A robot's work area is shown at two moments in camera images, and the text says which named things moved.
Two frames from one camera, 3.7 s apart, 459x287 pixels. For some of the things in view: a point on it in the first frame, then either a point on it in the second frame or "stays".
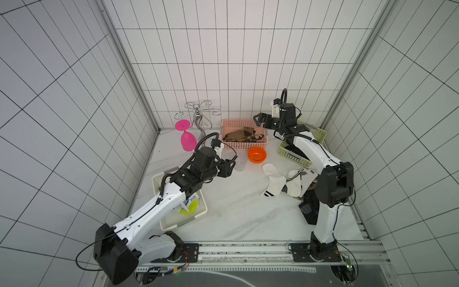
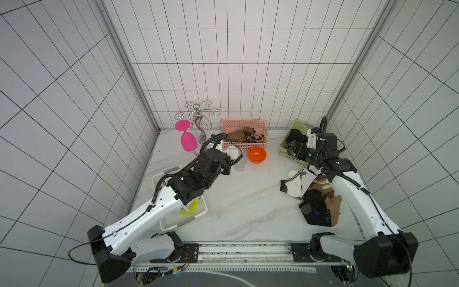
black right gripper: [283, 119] -> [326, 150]
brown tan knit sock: [245, 135] stays
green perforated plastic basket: [317, 134] stays
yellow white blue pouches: [192, 204] stays
